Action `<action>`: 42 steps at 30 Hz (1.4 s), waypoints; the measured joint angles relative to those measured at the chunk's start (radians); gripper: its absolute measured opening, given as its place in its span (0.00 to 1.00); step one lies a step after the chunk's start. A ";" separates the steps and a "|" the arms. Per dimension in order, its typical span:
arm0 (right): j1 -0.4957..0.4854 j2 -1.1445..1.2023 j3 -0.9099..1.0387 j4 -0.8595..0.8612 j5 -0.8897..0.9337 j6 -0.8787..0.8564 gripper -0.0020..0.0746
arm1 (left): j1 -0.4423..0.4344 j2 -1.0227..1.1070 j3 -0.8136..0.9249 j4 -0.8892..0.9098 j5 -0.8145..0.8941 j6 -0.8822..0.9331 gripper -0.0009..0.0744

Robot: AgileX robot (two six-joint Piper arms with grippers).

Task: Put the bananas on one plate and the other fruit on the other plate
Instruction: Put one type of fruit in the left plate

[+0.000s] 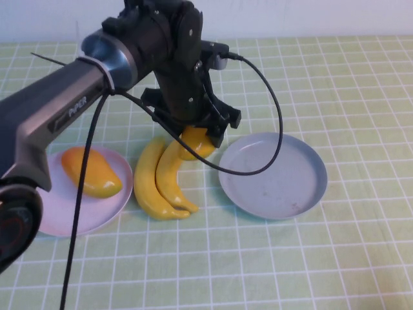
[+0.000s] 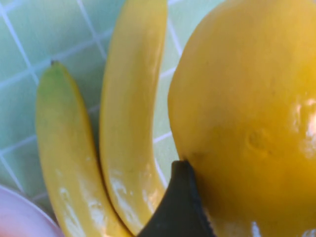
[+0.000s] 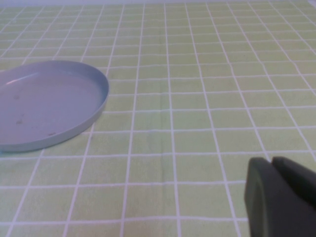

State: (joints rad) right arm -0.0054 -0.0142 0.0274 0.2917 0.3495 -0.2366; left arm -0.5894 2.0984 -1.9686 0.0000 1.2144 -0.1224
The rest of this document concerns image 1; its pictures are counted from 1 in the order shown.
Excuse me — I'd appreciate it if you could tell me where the green checkered tablecloth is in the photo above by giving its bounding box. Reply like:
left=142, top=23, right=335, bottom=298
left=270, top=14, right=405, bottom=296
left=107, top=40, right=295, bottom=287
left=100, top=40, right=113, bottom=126
left=0, top=36, right=413, bottom=310

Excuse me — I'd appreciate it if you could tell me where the pale pink round plate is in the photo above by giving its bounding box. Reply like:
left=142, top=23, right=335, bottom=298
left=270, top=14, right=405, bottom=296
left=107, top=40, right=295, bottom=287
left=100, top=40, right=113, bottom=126
left=34, top=145, right=134, bottom=238

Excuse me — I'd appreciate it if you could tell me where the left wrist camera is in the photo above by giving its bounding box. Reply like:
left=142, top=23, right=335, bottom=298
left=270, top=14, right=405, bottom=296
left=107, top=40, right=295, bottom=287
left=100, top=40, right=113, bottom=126
left=201, top=41, right=231, bottom=70

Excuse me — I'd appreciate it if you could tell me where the yellow plastic banana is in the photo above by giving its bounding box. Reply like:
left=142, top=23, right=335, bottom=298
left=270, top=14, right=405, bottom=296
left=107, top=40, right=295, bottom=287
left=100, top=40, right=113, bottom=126
left=133, top=136, right=191, bottom=222
left=155, top=138, right=200, bottom=214

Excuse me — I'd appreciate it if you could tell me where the plain yellow-orange mango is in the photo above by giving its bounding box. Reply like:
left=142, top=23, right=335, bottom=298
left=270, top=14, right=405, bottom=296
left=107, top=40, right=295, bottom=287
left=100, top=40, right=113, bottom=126
left=179, top=125, right=217, bottom=161

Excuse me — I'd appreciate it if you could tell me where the black left camera cable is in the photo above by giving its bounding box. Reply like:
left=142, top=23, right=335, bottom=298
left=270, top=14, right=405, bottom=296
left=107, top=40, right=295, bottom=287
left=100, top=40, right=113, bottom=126
left=59, top=52, right=285, bottom=310

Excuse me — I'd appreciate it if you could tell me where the white zip tie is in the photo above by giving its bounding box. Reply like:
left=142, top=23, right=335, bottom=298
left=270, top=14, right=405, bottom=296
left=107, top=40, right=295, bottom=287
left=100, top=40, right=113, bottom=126
left=77, top=56, right=116, bottom=95

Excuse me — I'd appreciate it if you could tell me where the light blue round plate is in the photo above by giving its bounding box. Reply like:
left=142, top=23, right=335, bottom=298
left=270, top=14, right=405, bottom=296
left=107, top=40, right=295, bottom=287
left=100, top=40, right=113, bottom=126
left=218, top=132, right=328, bottom=222

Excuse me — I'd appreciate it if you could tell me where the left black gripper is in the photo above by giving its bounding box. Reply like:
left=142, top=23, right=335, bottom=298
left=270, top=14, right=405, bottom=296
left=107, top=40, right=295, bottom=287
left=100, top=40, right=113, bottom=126
left=141, top=87, right=243, bottom=149

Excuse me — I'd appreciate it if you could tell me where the orange mango with green tip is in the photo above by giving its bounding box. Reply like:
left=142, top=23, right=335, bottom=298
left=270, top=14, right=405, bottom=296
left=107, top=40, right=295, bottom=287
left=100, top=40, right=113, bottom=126
left=61, top=146, right=124, bottom=199

